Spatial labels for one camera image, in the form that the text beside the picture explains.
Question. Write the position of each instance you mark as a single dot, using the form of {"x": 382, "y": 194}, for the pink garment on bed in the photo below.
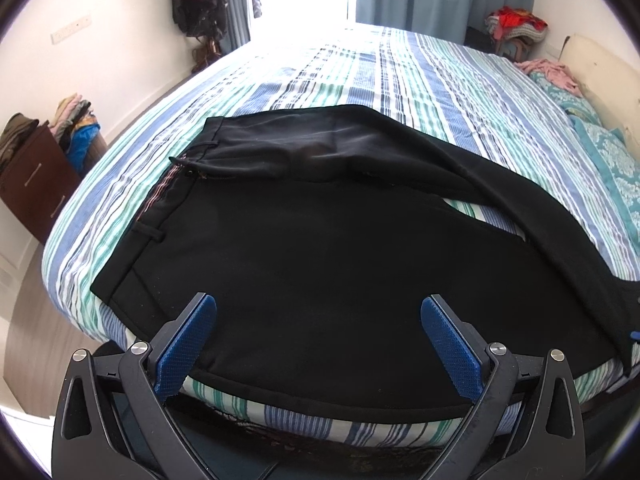
{"x": 556, "y": 73}

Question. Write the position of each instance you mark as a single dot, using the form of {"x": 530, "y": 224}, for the dark hanging coats and bags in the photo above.
{"x": 205, "y": 21}

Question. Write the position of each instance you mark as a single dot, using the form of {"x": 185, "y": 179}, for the striped blue green bed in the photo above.
{"x": 465, "y": 97}

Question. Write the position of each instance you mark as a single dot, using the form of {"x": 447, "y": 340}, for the black pants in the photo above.
{"x": 320, "y": 232}

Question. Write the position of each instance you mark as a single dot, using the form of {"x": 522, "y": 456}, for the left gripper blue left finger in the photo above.
{"x": 111, "y": 421}

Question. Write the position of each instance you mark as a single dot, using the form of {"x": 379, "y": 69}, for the red clothes pile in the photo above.
{"x": 515, "y": 31}

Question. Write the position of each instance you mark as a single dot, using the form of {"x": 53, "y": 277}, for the white wall switch plate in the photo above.
{"x": 69, "y": 30}

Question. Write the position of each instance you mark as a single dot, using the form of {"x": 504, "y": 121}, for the teal floral pillow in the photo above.
{"x": 618, "y": 168}

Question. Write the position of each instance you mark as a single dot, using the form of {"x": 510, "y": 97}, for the colourful clothes pile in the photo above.
{"x": 78, "y": 133}

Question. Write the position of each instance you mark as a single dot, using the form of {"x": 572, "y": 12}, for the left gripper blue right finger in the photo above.
{"x": 547, "y": 438}

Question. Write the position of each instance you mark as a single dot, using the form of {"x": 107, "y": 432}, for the olive cloth on dresser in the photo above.
{"x": 15, "y": 133}

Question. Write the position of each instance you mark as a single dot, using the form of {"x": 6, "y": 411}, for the cream padded headboard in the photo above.
{"x": 610, "y": 84}

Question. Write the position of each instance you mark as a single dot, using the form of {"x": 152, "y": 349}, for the striped left curtain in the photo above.
{"x": 238, "y": 24}

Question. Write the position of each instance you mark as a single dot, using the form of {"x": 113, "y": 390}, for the dark brown dresser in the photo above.
{"x": 38, "y": 182}

